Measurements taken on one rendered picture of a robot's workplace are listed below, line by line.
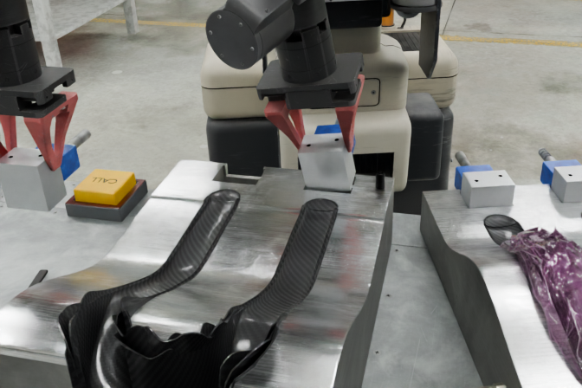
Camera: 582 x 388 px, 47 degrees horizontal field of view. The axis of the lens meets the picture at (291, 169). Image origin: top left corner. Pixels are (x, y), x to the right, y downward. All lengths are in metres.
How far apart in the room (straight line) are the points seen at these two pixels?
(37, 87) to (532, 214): 0.53
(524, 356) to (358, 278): 0.16
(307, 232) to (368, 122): 0.47
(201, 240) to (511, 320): 0.31
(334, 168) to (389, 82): 0.43
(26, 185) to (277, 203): 0.26
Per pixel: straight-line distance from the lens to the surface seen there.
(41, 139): 0.69
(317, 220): 0.70
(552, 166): 0.86
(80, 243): 0.87
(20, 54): 0.68
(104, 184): 0.91
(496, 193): 0.78
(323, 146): 0.71
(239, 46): 0.59
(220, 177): 0.79
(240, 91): 1.39
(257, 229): 0.68
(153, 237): 0.69
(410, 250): 0.80
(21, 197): 0.74
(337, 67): 0.68
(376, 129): 1.11
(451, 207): 0.78
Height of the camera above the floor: 1.26
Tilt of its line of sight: 28 degrees down
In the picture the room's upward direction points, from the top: 3 degrees counter-clockwise
